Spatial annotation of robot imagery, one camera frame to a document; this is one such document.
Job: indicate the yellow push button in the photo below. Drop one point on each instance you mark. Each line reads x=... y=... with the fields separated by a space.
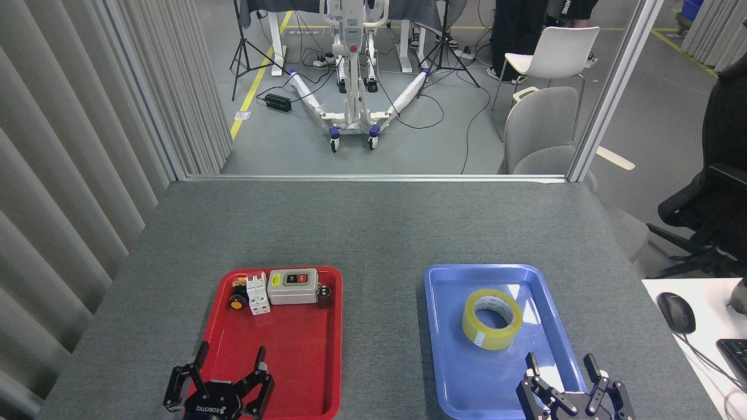
x=237 y=302

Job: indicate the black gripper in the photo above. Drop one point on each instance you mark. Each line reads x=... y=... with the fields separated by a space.
x=575 y=411
x=213 y=408

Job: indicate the black office chair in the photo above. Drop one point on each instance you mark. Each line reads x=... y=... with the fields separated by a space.
x=723 y=192

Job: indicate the black tripod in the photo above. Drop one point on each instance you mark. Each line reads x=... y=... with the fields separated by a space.
x=444 y=52
x=243 y=52

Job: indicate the silver aluminium post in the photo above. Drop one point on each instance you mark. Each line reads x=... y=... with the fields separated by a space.
x=613 y=87

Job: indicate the black keyboard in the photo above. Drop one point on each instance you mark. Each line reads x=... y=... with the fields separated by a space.
x=736 y=356

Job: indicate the white stand on wheels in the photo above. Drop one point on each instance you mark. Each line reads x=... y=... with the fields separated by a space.
x=350 y=111

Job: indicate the white circuit breaker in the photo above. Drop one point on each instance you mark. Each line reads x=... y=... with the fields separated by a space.
x=258 y=297

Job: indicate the small dark cylinder switch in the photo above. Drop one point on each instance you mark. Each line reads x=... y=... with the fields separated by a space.
x=324 y=296

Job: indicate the grey two-button switch box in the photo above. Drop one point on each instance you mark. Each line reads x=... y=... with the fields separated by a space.
x=292 y=293

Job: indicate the blue bin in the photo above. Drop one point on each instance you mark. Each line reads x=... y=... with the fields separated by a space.
x=691 y=10

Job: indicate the person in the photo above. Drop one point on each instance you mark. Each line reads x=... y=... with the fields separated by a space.
x=516 y=29
x=575 y=9

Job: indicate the white side desk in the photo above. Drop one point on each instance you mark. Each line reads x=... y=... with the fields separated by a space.
x=712 y=326

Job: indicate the black power adapter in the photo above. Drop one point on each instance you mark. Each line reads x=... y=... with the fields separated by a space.
x=278 y=102

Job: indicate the red plastic tray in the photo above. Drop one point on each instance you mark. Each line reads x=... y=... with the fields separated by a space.
x=292 y=350

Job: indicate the grey vertical blinds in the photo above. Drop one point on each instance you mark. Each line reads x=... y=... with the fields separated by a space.
x=718 y=35
x=58 y=175

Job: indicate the black computer mouse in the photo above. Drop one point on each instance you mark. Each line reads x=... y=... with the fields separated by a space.
x=676 y=312

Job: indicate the yellow tape roll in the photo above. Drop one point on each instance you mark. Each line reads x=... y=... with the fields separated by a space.
x=473 y=326

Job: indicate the blue plastic tray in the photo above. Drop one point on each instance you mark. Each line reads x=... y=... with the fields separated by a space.
x=443 y=373

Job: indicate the white plastic chair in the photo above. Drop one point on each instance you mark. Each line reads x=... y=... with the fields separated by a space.
x=560 y=49

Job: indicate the grey padded chair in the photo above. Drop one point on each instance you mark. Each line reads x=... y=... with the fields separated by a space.
x=540 y=128

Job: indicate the beige wooden board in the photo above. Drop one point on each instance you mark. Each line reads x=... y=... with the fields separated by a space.
x=615 y=158

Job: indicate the silver aluminium rail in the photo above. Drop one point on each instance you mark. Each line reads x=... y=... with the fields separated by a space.
x=373 y=178

